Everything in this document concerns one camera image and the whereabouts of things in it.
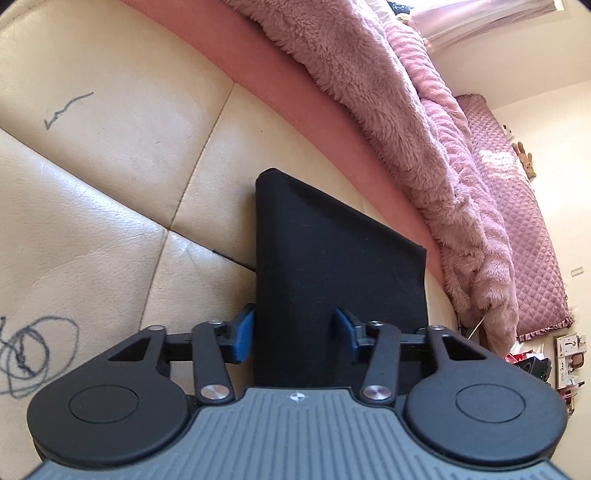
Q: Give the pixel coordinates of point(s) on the desk calendar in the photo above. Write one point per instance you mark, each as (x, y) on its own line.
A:
(566, 347)

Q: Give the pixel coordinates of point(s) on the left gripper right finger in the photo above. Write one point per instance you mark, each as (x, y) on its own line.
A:
(459, 400)

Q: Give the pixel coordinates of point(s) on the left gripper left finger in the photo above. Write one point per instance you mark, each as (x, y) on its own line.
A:
(139, 396)

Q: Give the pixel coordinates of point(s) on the cream leather mattress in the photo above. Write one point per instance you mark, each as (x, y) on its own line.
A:
(128, 163)

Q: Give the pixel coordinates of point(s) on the pink bed sheet layer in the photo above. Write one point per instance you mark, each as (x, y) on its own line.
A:
(238, 47)

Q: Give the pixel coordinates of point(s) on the teddy bear on headboard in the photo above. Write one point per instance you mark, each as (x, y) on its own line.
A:
(525, 159)

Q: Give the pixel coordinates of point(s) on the ribbed pink blanket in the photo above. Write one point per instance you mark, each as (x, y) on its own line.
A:
(441, 106)

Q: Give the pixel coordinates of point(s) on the quilted pink headboard cover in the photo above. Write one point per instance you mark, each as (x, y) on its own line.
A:
(541, 294)

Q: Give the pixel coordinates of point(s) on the pink curtain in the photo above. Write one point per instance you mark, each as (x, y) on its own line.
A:
(445, 23)

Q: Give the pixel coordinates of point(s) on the black pants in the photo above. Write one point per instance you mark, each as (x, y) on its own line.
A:
(315, 254)

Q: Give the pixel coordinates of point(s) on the fluffy mauve blanket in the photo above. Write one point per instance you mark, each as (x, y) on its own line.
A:
(344, 47)

